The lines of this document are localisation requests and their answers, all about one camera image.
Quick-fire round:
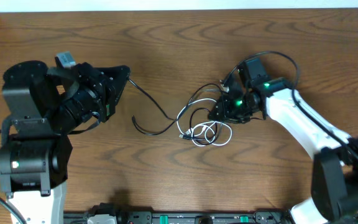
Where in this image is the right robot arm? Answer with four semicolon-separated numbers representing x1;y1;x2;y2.
209;58;358;223

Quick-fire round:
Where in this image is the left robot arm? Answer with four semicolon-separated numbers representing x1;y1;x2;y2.
0;60;131;223

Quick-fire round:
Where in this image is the white usb cable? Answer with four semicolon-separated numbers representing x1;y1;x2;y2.
175;97;233;147

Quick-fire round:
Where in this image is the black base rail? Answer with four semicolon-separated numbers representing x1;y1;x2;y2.
63;203;293;224

